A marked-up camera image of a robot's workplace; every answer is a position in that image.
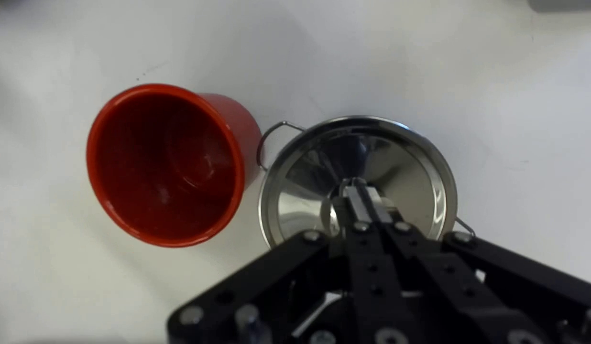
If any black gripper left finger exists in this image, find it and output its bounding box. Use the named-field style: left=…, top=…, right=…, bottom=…
left=166, top=181, right=413, bottom=344

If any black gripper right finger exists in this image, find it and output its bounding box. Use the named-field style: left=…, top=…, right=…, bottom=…
left=357, top=181, right=591, bottom=344

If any small open steel pot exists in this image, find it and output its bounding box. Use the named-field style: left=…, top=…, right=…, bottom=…
left=254, top=118, right=480, bottom=241

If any red plastic cup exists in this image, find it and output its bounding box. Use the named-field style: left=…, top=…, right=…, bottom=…
left=84, top=82, right=263, bottom=250

